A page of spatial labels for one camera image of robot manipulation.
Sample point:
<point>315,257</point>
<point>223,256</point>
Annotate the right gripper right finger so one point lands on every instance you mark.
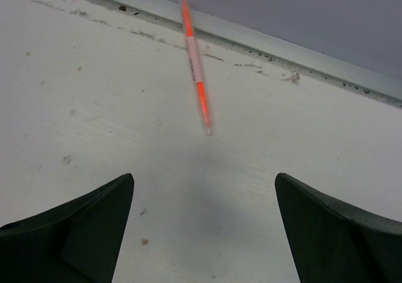
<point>334,241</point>

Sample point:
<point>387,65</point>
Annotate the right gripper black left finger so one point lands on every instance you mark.
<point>78,241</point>

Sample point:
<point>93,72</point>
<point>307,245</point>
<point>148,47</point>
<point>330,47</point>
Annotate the orange gel pen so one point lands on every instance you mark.
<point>196,67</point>

